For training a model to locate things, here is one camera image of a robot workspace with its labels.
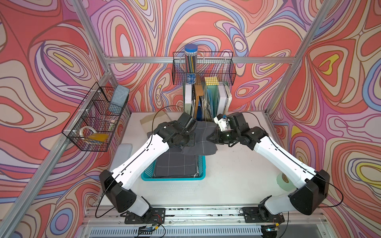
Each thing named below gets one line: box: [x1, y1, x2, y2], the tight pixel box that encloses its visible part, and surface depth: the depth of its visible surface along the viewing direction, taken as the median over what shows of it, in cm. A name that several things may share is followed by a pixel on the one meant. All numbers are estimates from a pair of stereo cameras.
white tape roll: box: [79, 125, 98, 137], surface depth 69 cm
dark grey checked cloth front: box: [153, 146, 199, 178], surface depth 88 cm
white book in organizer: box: [216, 84, 228, 115], surface depth 98 cm
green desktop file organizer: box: [183, 83, 233, 122], surface depth 96 cm
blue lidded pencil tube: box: [184, 43, 198, 85], surface depth 78 cm
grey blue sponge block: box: [111, 84, 130, 108], surface depth 83 cm
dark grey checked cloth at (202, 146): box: [181, 120, 218, 156], surface depth 77 cm
